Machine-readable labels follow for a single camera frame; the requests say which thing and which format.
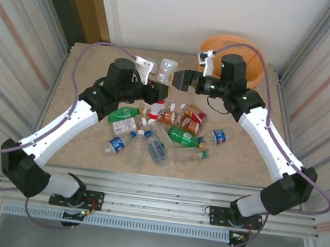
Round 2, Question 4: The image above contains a clear bottle red cap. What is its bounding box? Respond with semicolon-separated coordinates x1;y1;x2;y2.
148;57;180;122

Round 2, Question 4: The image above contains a brown coffee bottle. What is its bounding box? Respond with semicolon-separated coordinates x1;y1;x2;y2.
139;107;180;127
165;111;204;136

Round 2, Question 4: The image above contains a green bottle yellow cap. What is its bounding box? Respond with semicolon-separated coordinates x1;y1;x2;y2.
107;103;142;127
166;125;208;151

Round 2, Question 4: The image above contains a clear bottle white cap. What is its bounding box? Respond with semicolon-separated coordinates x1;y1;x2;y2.
144;117;177;149
127;128;150;171

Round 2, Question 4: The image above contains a bottle pink white label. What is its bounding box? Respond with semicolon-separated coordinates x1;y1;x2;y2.
110;113;149;137

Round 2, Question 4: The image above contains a clear bottle blue label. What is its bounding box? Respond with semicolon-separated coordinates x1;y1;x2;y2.
198;123;236;148
139;130;173;168
101;126;138;160

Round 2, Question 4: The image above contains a clear bottle green cap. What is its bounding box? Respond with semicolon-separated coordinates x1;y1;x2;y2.
173;144;215;168

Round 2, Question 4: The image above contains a bottle red yellow label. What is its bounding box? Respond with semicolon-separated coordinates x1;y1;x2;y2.
178;102;209;125

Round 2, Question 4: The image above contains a thin black cable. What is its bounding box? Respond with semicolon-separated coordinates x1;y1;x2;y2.
205;94;230;116

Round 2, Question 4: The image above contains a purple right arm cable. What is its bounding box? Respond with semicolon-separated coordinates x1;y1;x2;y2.
186;39;330;247

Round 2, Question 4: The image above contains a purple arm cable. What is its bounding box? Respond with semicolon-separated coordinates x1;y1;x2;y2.
0;27;141;237
186;39;330;247

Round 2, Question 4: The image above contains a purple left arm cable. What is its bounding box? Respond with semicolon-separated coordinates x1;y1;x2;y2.
0;27;141;237

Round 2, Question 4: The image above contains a wooden door frame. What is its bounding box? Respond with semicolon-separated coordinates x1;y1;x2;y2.
22;0;118;55

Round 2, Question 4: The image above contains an aluminium rail frame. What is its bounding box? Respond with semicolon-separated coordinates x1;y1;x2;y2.
0;151;328;247

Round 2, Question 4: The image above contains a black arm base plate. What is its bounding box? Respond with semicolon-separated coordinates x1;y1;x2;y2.
206;204;265;233
48;184;105;213

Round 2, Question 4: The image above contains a white slotted cable duct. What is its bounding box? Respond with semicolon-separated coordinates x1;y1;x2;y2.
1;200;232;245

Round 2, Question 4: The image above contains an orange wire connector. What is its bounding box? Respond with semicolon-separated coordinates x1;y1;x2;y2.
78;197;97;217
227;220;255;247

